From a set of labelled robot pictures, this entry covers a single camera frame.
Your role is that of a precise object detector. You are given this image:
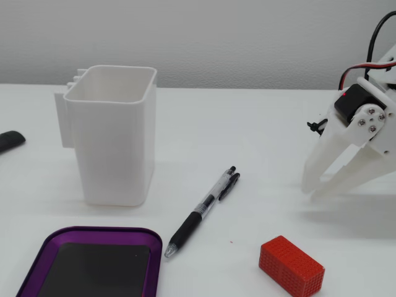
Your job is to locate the black cable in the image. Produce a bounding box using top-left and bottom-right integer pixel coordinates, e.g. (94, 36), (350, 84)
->
(366, 11), (396, 79)

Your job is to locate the black clear gel pen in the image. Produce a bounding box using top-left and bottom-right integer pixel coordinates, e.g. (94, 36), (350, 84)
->
(165, 166), (241, 259)

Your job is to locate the white plastic box container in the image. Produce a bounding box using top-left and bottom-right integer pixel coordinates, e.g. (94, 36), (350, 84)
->
(54, 64), (158, 207)

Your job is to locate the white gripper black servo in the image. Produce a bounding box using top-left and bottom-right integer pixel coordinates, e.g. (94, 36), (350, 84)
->
(301, 75), (396, 202)

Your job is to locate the red textured cube block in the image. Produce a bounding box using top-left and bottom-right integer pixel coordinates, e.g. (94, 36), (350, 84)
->
(258, 235), (326, 297)

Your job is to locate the red white servo wire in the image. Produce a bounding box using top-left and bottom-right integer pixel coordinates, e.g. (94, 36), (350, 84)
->
(338, 61), (396, 92)

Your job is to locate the black rounded flat object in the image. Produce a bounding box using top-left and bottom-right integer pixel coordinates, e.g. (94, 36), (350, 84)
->
(0, 131), (27, 154)

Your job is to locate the purple metal tray black pad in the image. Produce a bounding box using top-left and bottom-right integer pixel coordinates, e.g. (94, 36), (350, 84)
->
(15, 226), (163, 297)

